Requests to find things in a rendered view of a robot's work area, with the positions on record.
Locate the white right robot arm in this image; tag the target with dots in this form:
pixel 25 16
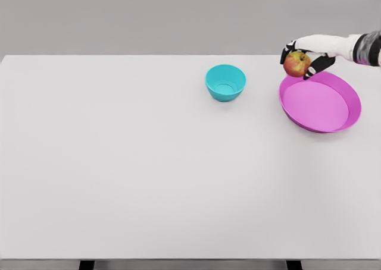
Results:
pixel 361 47

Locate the blue bowl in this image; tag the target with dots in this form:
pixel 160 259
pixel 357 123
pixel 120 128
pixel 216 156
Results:
pixel 225 83

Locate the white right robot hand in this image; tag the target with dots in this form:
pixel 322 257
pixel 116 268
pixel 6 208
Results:
pixel 318 44

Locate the red yellow apple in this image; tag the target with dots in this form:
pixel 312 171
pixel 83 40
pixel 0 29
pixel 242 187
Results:
pixel 296 64

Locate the pink plate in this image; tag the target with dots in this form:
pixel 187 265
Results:
pixel 318 103

